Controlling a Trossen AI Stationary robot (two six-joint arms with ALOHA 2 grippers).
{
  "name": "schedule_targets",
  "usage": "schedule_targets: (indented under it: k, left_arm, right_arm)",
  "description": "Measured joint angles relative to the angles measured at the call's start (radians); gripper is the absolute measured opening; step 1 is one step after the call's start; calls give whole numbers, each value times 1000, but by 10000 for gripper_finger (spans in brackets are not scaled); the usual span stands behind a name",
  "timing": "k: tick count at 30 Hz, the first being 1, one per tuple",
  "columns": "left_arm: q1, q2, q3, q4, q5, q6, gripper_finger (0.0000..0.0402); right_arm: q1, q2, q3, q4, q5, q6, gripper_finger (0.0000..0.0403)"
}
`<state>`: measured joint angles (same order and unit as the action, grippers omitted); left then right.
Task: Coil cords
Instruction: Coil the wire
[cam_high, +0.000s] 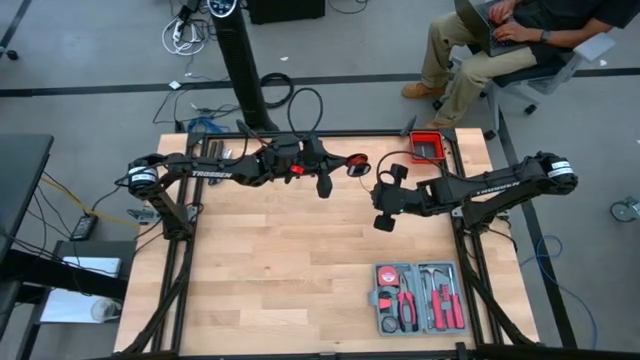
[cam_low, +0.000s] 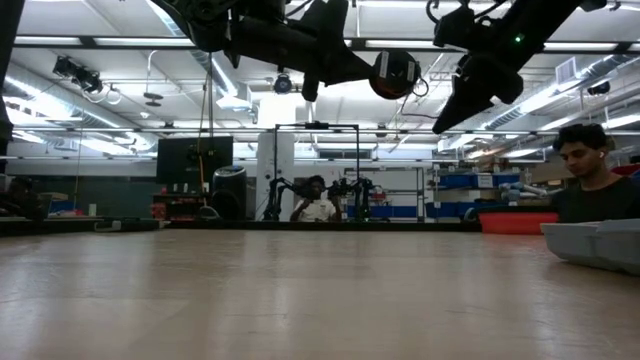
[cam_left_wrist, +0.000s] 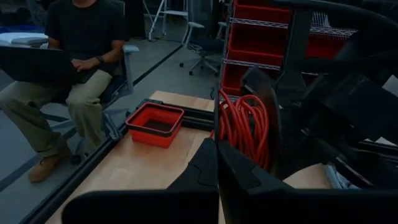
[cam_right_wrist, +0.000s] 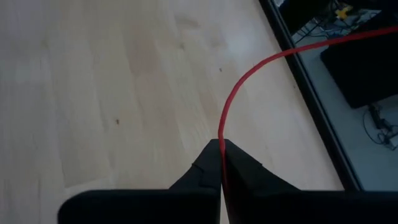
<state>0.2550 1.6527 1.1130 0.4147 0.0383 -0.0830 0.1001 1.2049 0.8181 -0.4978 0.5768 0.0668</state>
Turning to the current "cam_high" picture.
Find grey caster wheel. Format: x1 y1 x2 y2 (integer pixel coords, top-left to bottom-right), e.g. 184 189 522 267
609 197 640 224

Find thin blue floor cable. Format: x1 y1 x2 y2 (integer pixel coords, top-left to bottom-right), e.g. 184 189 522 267
519 234 600 350

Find grey tool kit case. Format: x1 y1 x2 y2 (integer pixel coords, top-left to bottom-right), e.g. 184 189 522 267
368 260 469 336

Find red tape measure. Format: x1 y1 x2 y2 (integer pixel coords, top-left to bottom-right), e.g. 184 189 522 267
377 265 400 287

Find blue grey office chair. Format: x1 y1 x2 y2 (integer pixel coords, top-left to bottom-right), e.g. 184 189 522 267
432 32 617 142

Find person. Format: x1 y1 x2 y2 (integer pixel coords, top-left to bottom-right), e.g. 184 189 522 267
401 0 640 131

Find red-handled pliers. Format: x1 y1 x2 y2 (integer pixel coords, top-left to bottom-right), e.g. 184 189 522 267
397 272 420 333

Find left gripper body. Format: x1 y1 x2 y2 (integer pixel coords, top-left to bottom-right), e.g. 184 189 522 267
257 133 335 200

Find black wire spool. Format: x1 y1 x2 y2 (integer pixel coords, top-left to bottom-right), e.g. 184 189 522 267
345 153 373 178

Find black floor box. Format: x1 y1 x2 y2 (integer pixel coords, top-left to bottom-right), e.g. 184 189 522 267
247 0 327 26

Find black desk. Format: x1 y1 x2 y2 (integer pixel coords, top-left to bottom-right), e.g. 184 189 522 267
0 133 137 360

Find clear plastic cup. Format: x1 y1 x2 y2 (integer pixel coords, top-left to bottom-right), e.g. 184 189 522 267
90 298 123 323

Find red-handled screwdriver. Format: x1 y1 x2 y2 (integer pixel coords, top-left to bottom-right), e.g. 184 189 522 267
447 266 465 330

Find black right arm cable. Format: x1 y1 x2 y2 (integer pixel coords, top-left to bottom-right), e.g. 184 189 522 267
375 149 454 187

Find black power adapter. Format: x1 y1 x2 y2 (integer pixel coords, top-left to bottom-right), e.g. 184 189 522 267
69 213 100 242

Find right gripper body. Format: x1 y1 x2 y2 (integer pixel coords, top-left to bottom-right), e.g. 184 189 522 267
373 163 427 234

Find person's hand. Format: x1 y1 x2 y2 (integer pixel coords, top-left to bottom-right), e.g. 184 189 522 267
487 0 519 25
492 20 544 45

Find black tower fan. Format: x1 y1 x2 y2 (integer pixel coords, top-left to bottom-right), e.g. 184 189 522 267
207 0 281 134

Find red plastic bin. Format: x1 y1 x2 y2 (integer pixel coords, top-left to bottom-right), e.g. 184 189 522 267
408 130 447 165

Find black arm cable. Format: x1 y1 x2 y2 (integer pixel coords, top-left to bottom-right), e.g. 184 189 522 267
375 149 454 187
286 87 325 144

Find black coiled floor cable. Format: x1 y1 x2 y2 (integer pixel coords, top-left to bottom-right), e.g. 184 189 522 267
259 72 295 110

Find blue coiled floor cable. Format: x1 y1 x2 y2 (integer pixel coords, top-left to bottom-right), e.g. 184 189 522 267
187 115 231 135

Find grey laptop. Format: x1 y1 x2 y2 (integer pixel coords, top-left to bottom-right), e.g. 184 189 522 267
453 0 532 57

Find black table frame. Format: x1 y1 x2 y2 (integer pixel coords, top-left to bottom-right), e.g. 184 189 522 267
89 115 640 360

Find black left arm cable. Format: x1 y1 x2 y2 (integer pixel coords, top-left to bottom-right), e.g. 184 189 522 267
286 87 325 144

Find red-handled claw hammer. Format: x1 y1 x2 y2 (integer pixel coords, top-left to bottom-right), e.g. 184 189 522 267
419 267 447 331

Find white power strip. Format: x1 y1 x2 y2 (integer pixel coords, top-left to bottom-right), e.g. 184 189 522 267
161 14 209 57

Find tan boot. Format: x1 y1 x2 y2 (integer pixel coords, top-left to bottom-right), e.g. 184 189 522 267
401 81 447 100
424 117 459 131

